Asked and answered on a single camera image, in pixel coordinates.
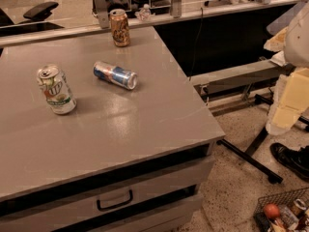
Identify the black metal stand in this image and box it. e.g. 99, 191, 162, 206
217, 95, 309, 184

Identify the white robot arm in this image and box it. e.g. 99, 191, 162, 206
264, 3, 309, 135

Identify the black shoe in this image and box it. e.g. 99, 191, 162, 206
270, 143, 309, 181

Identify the black wire basket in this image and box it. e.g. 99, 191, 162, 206
253, 188, 309, 232

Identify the orange gold soda can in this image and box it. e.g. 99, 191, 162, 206
110, 9, 130, 47

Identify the small jar in basket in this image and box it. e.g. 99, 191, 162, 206
291, 198, 307, 218

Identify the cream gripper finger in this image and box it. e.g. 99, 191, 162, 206
264, 27, 288, 52
266, 69, 309, 135

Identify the blue silver redbull can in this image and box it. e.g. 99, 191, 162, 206
94, 61, 137, 90

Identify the white green 7up can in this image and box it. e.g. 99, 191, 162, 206
37, 64, 76, 115

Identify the red apple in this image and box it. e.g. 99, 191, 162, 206
263, 203, 280, 219

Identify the small clear bottle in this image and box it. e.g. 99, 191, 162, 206
135, 4, 151, 21

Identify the white folded packet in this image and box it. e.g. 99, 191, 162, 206
270, 51, 288, 67

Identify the grey cabinet drawer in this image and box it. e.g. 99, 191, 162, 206
0, 157, 214, 232

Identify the black drawer handle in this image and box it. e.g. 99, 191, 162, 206
96, 189, 133, 212

